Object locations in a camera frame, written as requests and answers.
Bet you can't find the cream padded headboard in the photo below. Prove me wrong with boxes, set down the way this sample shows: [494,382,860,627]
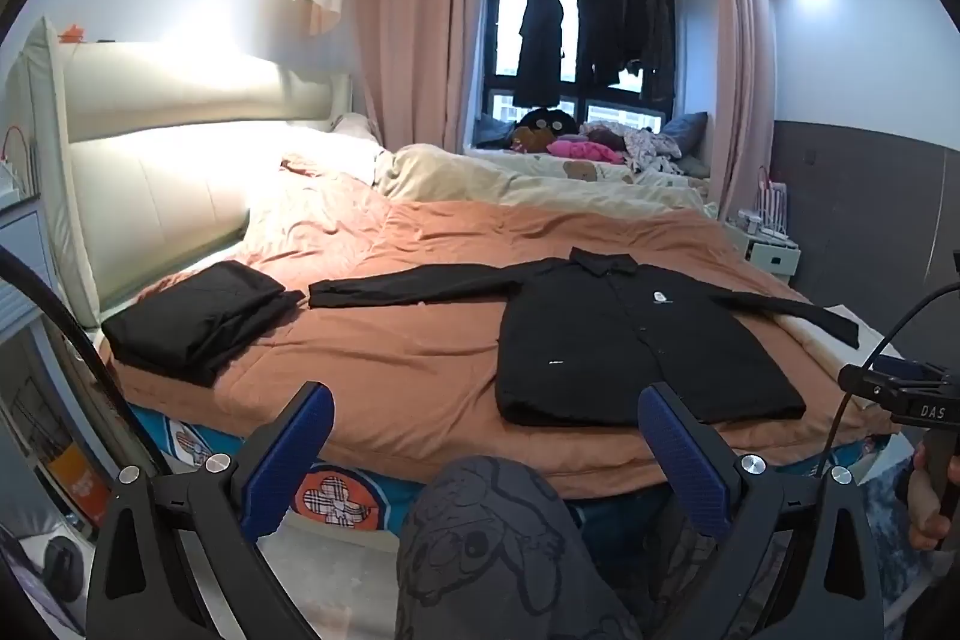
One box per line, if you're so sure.
[6,16,355,330]

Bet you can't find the blue cushion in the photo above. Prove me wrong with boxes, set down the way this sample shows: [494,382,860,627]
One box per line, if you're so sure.
[660,110,710,161]

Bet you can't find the hanging black coat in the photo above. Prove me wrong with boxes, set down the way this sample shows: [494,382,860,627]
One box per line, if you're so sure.
[514,0,566,110]

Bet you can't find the pile of patterned clothes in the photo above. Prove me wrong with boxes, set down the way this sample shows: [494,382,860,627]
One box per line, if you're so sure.
[621,128,685,176]

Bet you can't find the black plush toy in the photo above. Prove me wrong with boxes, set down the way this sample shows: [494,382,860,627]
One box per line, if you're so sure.
[516,107,583,152]

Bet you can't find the person's right hand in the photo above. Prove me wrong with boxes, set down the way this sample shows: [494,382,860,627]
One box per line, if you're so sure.
[906,437,955,552]

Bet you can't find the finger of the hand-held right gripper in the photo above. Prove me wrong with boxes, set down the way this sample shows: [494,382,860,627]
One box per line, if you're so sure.
[838,364,897,412]

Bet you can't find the dark framed window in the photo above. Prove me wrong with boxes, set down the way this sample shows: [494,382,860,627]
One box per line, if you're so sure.
[486,0,680,137]

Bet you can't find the pink garment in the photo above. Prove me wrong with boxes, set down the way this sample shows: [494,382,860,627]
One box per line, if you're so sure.
[546,134,628,165]

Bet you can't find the white nightstand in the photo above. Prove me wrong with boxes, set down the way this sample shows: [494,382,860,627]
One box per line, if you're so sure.
[731,211,802,282]

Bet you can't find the orange box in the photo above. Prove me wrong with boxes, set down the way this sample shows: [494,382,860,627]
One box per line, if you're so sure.
[46,443,104,525]

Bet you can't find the black long-sleeve shirt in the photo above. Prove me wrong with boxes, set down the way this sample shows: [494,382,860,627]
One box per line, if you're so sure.
[307,246,861,427]

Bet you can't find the folded black pants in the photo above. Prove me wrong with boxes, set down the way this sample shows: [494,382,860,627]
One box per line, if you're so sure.
[101,259,307,388]

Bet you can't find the bear print window seat mat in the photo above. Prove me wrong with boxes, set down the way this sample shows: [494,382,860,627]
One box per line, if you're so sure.
[466,148,710,192]

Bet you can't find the person's leg in patterned pants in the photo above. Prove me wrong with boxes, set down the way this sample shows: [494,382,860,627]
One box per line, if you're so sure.
[396,454,722,640]

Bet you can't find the grey bedside cabinet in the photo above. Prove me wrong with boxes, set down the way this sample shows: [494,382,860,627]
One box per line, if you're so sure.
[0,190,62,335]

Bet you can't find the dark round object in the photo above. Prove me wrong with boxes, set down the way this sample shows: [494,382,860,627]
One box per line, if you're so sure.
[43,533,85,605]

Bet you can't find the cream duvet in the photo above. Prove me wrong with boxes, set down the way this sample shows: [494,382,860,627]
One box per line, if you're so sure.
[373,143,722,222]

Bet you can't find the blue printed bed sheet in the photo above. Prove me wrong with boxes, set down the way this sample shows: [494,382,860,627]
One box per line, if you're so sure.
[126,401,425,540]

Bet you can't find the white pillow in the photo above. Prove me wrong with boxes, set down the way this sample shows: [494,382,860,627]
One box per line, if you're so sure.
[279,113,392,185]

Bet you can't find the cream blanket corner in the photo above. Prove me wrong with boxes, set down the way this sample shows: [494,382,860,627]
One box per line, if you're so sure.
[776,302,901,412]

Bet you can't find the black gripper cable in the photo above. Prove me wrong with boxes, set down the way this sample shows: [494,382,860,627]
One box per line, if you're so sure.
[823,281,960,487]

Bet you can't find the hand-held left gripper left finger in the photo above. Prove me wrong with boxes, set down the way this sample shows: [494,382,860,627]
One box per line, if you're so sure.
[86,381,336,640]

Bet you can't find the orange blanket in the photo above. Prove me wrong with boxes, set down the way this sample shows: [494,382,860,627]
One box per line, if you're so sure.
[100,160,901,498]

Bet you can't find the pink curtain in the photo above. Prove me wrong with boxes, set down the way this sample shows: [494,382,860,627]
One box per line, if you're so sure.
[712,0,778,222]
[351,0,490,152]

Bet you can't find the row of hanging dark clothes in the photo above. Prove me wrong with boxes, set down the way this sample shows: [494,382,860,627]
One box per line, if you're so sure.
[575,0,677,119]

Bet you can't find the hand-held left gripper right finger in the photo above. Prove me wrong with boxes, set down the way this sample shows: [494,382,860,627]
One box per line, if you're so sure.
[637,382,886,640]

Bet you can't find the red white wire rack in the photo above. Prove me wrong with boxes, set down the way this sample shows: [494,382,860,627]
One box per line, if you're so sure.
[752,166,790,237]

